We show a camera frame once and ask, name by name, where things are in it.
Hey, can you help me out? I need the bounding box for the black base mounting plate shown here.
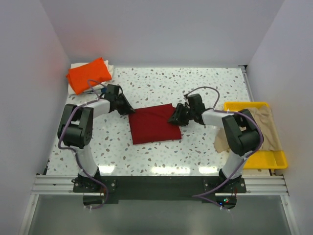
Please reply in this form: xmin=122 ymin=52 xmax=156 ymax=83
xmin=72 ymin=175 xmax=247 ymax=204

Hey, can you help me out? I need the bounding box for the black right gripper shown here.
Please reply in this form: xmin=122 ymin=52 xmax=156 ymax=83
xmin=167 ymin=103 xmax=195 ymax=127

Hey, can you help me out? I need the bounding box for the beige t-shirt in bin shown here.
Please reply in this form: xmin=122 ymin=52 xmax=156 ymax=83
xmin=214 ymin=105 xmax=283 ymax=153

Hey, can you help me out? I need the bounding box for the yellow plastic bin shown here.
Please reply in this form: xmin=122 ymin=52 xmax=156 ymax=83
xmin=224 ymin=101 xmax=288 ymax=170

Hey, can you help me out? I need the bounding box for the folded orange t-shirt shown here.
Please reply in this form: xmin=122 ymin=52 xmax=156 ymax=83
xmin=66 ymin=57 xmax=112 ymax=95

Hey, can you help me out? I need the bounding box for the dark red t-shirt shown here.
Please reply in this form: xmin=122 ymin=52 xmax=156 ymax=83
xmin=129 ymin=104 xmax=181 ymax=144

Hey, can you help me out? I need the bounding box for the folded white t-shirt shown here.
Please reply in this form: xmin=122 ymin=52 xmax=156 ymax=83
xmin=67 ymin=60 xmax=115 ymax=95

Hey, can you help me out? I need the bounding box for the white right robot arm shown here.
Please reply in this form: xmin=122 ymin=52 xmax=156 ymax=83
xmin=168 ymin=94 xmax=264 ymax=192

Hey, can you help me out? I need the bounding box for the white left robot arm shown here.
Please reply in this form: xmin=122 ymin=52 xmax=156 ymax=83
xmin=57 ymin=84 xmax=135 ymax=192

